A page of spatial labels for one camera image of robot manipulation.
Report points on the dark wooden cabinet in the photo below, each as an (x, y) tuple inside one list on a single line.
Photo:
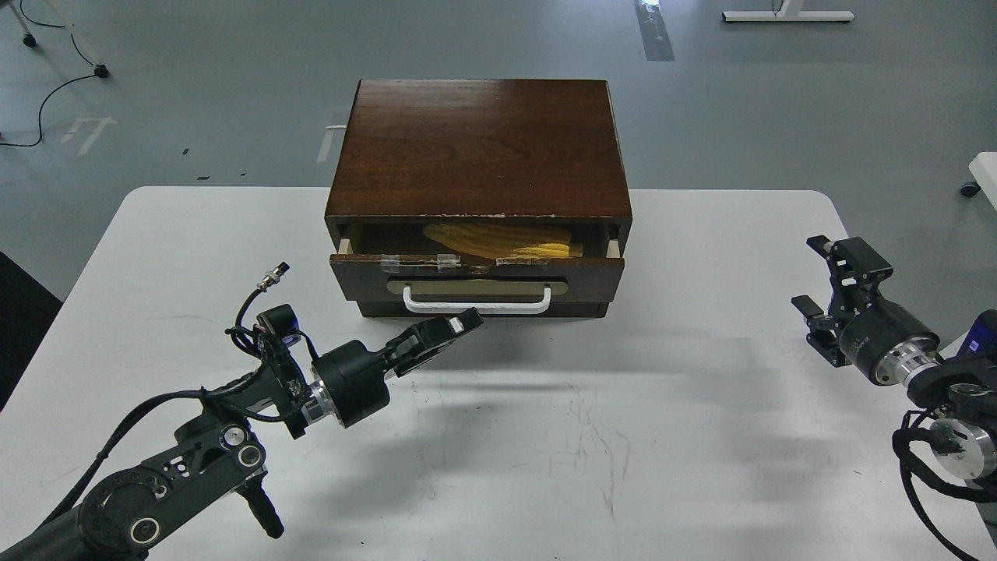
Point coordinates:
[(543, 152)]

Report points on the white furniture edge with caster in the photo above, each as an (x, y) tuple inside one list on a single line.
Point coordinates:
[(983, 169)]

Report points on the white table leg base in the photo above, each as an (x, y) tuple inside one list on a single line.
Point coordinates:
[(788, 12)]

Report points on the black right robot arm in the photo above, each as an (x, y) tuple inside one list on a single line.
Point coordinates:
[(948, 440)]

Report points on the wooden drawer with white handle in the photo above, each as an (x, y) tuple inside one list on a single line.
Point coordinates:
[(375, 263)]

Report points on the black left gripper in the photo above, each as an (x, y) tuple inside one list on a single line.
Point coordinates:
[(355, 377)]

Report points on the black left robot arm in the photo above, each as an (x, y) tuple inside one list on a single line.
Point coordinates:
[(216, 454)]

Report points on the white stand leg with casters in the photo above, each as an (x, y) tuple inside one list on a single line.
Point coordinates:
[(80, 41)]

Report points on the yellow corn cob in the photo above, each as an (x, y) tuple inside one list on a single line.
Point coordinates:
[(505, 241)]

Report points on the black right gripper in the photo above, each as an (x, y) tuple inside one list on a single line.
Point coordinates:
[(887, 344)]

